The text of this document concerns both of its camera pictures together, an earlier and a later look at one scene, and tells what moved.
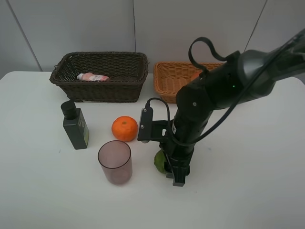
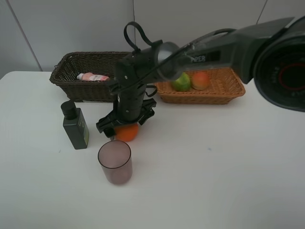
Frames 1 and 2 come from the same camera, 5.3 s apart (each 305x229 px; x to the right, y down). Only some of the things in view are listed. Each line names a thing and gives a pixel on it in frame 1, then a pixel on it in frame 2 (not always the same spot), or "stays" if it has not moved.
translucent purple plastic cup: x=115 y=157 stays
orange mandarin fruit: x=125 y=128 stays
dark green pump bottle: x=76 y=125 stays
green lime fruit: x=159 y=160 to x=182 y=84
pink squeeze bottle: x=89 y=76 stays
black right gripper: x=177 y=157 to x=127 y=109
